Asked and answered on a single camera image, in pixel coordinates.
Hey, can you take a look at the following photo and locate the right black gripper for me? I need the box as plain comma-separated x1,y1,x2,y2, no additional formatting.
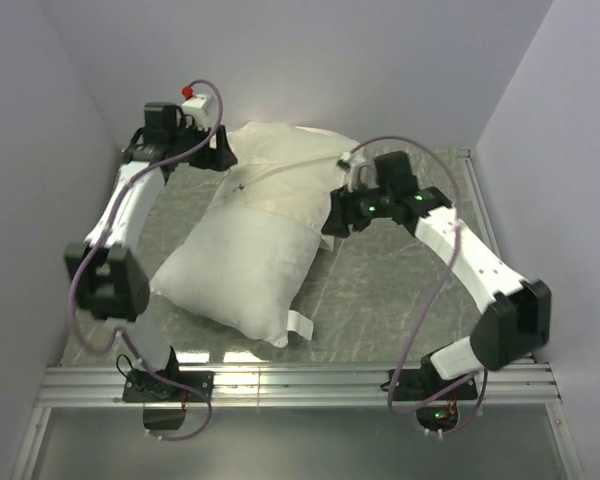
319,179,394,241

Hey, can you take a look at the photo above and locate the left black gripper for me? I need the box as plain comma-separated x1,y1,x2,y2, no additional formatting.
169,118,238,173

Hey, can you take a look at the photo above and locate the cream pillowcase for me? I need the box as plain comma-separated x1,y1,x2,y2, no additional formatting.
207,122,358,251

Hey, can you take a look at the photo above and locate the white pillow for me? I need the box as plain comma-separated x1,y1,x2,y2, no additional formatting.
151,207,321,348

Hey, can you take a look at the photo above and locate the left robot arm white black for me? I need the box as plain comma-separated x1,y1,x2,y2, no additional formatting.
64,93,237,402

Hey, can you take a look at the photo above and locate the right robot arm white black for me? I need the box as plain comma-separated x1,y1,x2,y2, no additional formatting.
322,152,552,400

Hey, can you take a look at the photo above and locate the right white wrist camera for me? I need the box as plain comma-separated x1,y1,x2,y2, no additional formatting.
336,152,377,192

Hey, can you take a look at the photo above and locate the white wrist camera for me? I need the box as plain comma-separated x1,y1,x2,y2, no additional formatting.
181,86,216,130
336,152,377,192

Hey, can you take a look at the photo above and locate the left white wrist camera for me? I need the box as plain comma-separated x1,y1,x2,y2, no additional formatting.
181,86,216,130

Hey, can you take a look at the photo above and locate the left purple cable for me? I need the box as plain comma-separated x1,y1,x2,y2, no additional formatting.
67,78,226,442

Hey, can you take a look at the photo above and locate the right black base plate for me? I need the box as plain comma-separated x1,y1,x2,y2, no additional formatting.
392,369,478,402

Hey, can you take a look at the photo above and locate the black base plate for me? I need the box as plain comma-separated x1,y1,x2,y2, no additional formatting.
122,370,214,403
392,369,478,402

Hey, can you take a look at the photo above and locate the aluminium front rail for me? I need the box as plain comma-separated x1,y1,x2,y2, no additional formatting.
36,363,561,408

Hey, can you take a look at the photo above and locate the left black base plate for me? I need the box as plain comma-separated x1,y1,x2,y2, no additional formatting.
122,370,214,403

